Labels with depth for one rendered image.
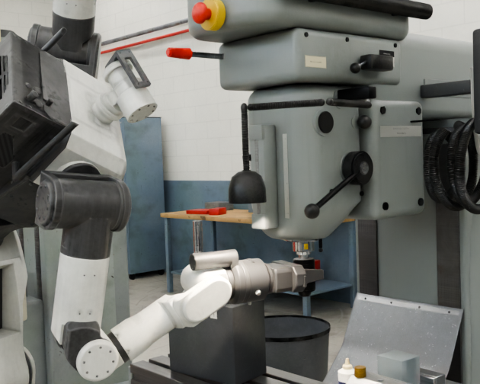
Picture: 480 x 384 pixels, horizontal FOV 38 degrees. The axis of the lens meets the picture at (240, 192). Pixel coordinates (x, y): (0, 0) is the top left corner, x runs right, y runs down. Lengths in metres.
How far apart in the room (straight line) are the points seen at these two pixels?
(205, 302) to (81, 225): 0.29
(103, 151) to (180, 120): 7.51
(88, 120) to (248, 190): 0.34
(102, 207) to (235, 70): 0.42
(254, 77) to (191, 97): 7.27
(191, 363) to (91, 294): 0.54
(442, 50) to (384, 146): 0.33
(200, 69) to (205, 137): 0.81
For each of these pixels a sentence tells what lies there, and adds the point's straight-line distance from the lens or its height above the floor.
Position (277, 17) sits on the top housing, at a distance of 1.33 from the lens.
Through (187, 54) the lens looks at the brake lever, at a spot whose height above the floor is 1.70.
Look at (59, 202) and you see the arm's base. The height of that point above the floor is 1.42.
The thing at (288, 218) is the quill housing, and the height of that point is 1.36.
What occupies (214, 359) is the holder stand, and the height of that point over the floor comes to 1.01.
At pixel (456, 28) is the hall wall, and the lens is 6.28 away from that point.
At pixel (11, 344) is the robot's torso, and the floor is 1.09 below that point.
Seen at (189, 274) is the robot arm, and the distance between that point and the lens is 1.44.
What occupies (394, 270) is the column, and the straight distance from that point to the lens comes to 1.85.
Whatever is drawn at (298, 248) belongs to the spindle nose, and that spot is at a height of 1.29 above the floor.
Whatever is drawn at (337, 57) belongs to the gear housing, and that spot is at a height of 1.68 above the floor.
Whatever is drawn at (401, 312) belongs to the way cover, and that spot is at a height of 1.08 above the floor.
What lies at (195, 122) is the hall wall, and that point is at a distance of 8.64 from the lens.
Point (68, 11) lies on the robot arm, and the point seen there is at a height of 1.80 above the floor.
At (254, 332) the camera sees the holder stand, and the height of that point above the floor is 1.06.
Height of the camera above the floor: 1.49
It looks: 3 degrees down
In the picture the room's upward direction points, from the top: 2 degrees counter-clockwise
